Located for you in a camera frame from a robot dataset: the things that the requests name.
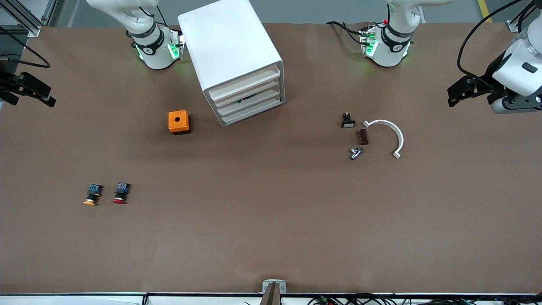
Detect white plastic drawer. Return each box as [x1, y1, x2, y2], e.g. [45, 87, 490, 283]
[212, 78, 282, 108]
[207, 67, 281, 102]
[216, 88, 283, 117]
[220, 97, 285, 126]

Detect yellow push button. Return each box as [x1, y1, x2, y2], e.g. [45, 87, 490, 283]
[83, 184, 104, 207]

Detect red push button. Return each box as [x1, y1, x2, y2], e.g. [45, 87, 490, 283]
[113, 182, 131, 205]

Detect white drawer cabinet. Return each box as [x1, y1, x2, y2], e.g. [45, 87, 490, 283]
[177, 0, 285, 127]

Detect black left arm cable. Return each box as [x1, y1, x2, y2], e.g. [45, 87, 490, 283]
[457, 0, 542, 82]

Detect aluminium frame profile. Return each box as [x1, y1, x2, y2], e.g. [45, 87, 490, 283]
[506, 0, 542, 33]
[0, 0, 58, 38]

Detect white curved plastic bracket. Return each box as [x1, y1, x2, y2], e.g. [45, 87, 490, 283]
[363, 120, 404, 159]

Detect black base cable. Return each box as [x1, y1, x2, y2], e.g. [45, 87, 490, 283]
[326, 20, 365, 45]

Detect orange button enclosure box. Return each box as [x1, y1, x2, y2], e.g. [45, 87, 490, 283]
[168, 110, 191, 136]

